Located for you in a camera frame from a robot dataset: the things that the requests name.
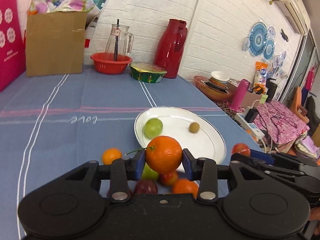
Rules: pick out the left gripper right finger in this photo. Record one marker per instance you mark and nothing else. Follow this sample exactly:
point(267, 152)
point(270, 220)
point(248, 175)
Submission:
point(246, 184)

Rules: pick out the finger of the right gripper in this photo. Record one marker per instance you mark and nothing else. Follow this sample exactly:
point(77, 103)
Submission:
point(252, 162)
point(267, 158)

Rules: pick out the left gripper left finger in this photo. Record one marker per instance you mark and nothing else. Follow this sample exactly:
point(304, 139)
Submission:
point(87, 178)

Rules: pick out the dark plum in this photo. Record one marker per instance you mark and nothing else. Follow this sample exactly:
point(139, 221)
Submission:
point(146, 186)

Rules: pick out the orange tangerine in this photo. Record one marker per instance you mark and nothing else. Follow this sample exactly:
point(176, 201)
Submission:
point(183, 185)

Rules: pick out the red yellow plum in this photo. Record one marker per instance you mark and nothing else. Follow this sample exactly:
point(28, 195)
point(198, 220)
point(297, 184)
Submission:
point(168, 179)

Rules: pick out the large stemmed orange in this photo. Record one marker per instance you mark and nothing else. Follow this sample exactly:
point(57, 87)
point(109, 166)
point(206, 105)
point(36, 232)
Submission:
point(163, 154)

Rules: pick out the tan longan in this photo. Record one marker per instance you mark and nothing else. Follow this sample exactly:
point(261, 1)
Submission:
point(194, 127)

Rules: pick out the person's right hand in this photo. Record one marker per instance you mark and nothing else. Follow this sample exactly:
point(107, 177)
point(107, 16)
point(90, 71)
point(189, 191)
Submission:
point(315, 213)

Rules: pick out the small orange far left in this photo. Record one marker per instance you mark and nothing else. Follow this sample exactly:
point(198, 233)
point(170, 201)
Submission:
point(110, 155)

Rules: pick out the green apple near plate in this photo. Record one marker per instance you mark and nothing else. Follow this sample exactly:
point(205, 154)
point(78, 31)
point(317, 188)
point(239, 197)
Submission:
point(148, 173)

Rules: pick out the white plate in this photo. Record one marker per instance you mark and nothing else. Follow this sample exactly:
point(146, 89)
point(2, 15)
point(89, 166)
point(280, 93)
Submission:
point(207, 142)

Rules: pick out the white power strip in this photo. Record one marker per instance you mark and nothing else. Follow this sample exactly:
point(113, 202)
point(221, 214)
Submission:
point(251, 128)

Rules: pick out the pink floral cloth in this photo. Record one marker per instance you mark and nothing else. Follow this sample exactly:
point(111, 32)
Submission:
point(279, 123)

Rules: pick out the black power adapter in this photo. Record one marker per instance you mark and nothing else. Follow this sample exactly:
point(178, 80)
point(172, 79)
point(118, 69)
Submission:
point(251, 115)

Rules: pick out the pink thermos bottle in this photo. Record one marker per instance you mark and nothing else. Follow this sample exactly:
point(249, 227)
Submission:
point(239, 94)

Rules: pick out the orange snack packet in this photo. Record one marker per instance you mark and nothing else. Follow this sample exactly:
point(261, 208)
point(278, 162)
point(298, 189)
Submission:
point(260, 74)

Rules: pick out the blue striped tablecloth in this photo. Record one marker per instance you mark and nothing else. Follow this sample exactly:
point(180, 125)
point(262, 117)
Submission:
point(52, 124)

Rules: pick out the green printed bowl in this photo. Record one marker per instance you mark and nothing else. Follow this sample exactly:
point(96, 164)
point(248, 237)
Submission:
point(146, 72)

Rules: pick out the red plastic basket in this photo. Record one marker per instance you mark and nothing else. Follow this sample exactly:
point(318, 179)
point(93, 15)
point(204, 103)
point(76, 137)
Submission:
point(104, 63)

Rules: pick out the blue paper fan decoration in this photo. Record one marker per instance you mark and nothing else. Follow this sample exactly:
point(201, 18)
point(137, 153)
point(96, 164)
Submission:
point(258, 39)

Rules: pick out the red thermos jug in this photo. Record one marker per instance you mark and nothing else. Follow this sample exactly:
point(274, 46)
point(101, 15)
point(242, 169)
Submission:
point(170, 48)

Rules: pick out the glass pitcher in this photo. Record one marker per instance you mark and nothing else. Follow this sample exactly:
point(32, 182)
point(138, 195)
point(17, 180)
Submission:
point(120, 42)

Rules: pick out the cardboard box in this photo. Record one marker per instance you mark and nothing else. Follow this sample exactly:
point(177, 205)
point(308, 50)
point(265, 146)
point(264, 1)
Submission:
point(54, 43)

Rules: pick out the pink shopping bag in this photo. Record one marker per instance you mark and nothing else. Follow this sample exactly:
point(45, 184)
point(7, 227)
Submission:
point(12, 50)

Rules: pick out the white air conditioner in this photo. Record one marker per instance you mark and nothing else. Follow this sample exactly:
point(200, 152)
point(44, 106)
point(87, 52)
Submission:
point(296, 14)

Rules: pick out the floral fabric in box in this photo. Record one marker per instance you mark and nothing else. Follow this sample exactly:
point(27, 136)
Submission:
point(48, 6)

